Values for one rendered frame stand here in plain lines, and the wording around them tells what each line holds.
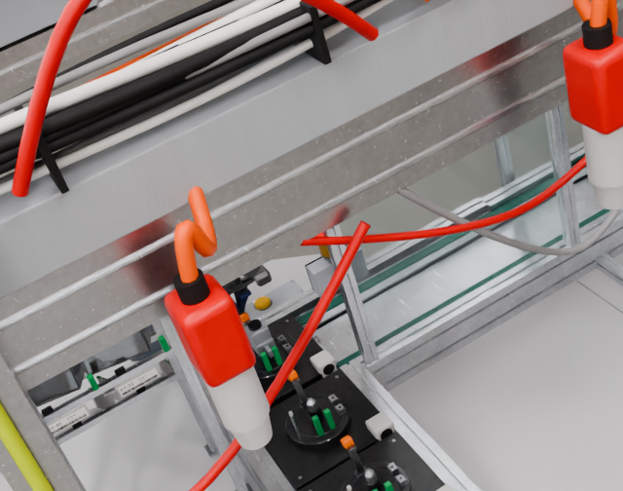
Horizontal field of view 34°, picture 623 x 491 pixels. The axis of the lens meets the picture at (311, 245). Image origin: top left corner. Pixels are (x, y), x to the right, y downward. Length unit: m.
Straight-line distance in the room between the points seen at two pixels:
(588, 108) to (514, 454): 1.38
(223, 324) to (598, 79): 0.36
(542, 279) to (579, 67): 1.63
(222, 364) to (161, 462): 1.64
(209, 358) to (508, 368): 1.62
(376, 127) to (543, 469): 1.37
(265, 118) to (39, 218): 0.19
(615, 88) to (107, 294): 0.45
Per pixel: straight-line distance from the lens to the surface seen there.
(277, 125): 0.83
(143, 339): 2.00
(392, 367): 2.34
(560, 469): 2.16
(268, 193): 0.86
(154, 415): 2.55
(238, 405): 0.83
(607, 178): 0.94
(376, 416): 2.15
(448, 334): 2.39
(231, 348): 0.79
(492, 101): 0.95
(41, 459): 0.86
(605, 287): 2.53
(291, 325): 2.46
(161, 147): 0.80
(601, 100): 0.89
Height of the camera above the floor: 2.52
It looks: 35 degrees down
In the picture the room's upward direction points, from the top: 18 degrees counter-clockwise
